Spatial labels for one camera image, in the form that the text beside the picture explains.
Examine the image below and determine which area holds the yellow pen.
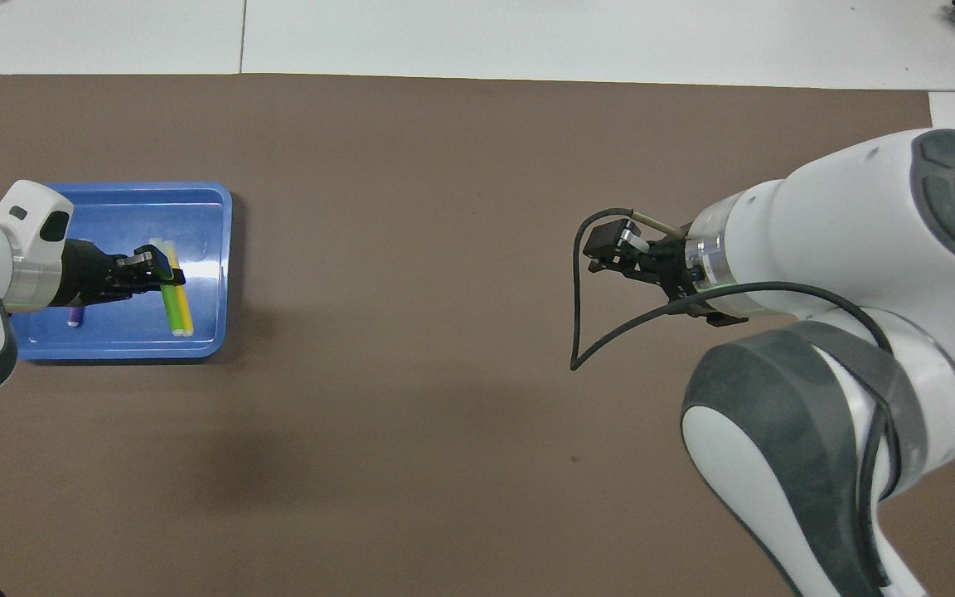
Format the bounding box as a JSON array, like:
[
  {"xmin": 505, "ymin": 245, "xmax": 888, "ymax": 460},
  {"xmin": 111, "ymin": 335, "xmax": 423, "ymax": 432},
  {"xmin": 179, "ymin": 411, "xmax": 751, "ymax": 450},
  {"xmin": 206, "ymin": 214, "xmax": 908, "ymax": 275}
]
[{"xmin": 164, "ymin": 240, "xmax": 196, "ymax": 337}]

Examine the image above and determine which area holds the blue plastic tray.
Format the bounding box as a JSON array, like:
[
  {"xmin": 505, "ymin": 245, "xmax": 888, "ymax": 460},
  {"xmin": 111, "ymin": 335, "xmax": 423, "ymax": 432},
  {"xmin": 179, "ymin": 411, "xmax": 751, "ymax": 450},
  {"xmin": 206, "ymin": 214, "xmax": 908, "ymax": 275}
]
[{"xmin": 7, "ymin": 182, "xmax": 234, "ymax": 362}]

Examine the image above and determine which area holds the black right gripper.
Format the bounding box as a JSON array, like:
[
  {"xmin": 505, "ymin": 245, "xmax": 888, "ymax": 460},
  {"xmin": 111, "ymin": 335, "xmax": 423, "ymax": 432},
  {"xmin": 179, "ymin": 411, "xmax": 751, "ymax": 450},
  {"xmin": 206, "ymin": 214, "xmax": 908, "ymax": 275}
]
[{"xmin": 584, "ymin": 218, "xmax": 748, "ymax": 326}]

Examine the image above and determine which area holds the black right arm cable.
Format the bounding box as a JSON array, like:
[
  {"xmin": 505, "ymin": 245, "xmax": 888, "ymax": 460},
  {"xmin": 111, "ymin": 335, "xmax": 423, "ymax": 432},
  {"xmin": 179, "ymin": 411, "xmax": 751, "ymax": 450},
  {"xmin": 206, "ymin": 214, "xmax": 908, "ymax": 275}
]
[{"xmin": 570, "ymin": 208, "xmax": 897, "ymax": 531}]

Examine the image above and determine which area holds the green pen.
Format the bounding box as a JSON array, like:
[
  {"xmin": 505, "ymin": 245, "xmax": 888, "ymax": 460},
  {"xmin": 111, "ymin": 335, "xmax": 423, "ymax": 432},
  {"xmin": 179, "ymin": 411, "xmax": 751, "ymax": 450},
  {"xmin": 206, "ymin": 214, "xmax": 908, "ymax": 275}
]
[{"xmin": 150, "ymin": 239, "xmax": 186, "ymax": 337}]

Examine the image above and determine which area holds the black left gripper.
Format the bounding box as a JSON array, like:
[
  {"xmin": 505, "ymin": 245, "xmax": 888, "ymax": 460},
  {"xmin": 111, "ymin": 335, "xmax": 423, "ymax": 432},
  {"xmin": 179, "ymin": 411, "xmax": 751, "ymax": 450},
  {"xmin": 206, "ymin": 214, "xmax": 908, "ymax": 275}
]
[{"xmin": 59, "ymin": 239, "xmax": 187, "ymax": 308}]

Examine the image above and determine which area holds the brown table mat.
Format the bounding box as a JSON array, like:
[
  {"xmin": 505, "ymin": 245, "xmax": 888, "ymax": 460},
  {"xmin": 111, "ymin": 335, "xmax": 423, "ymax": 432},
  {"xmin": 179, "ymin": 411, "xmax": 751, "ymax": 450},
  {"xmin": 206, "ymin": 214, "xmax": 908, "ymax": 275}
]
[{"xmin": 0, "ymin": 73, "xmax": 955, "ymax": 597}]

